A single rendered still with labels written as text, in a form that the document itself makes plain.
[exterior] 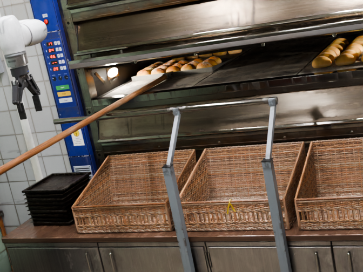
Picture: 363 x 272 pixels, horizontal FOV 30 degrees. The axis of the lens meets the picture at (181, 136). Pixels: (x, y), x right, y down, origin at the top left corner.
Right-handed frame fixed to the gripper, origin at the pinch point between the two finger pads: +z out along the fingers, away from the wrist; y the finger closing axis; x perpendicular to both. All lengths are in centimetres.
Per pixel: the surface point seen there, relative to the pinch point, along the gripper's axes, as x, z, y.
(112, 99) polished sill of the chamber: -5, 17, -94
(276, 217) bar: 91, 67, -23
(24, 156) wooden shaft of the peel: 0.7, 15.0, 15.3
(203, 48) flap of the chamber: 60, -5, -72
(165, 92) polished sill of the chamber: 29, 17, -90
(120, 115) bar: 16, 18, -54
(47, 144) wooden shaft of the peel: 2.9, 15.1, -1.3
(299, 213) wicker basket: 100, 70, -34
